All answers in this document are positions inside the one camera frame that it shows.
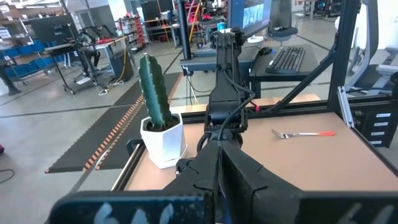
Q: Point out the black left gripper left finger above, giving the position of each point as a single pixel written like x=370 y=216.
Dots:
x=140 y=208

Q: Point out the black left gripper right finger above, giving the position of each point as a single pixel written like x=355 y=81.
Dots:
x=280 y=205

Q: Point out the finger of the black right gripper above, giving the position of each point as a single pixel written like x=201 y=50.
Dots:
x=185 y=166

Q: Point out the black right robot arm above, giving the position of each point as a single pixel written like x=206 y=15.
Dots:
x=228 y=87

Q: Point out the white angular plant pot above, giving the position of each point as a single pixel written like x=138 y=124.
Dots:
x=163 y=143

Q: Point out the red tag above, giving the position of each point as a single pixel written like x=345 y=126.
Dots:
x=257 y=108

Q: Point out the green cactus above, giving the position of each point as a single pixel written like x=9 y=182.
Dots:
x=154 y=93

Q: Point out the grey desk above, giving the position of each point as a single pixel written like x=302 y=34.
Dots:
x=202 y=62

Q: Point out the black computer mouse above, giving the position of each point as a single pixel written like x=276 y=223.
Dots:
x=265 y=50

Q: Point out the white round puck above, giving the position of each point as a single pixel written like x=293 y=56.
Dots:
x=255 y=39

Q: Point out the black keyboard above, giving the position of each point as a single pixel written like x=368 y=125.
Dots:
x=286 y=59

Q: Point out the black monitor pole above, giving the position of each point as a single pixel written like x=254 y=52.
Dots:
x=184 y=28

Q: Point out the black computer case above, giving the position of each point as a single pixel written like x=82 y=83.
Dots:
x=122 y=67

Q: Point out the black box white labels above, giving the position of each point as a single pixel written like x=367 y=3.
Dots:
x=376 y=127

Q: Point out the black desk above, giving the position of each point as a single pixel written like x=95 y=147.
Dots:
x=311 y=62

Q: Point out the computer monitor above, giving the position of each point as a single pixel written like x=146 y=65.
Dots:
x=248 y=15

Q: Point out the black office chair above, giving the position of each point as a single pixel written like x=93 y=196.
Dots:
x=281 y=28

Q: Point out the red parts rack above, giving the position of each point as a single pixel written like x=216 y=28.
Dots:
x=136 y=29

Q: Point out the wooden top workbench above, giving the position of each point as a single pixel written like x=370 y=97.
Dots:
x=109 y=42

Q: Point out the black wheeled stand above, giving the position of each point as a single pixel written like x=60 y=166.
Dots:
x=77 y=59

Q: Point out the blue storage bin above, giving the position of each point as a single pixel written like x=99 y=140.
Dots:
x=26 y=49
x=45 y=62
x=15 y=71
x=38 y=46

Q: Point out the white grey office chair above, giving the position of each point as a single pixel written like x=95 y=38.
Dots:
x=370 y=37

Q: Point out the black aluminium table frame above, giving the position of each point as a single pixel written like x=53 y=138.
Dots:
x=342 y=62

